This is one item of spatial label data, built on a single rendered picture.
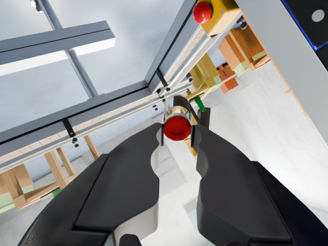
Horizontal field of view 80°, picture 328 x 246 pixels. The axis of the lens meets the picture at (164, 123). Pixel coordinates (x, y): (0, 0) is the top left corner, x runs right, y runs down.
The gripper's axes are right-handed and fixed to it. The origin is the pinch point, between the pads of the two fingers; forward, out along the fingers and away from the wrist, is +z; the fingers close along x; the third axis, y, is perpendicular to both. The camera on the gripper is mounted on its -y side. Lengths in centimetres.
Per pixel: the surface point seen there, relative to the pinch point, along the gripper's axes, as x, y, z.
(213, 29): 7.5, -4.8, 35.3
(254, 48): 148, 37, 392
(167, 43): -3, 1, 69
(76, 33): -51, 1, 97
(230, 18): 10.7, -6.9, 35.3
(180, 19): 1, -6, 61
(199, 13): 4.1, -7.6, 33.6
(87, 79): -44, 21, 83
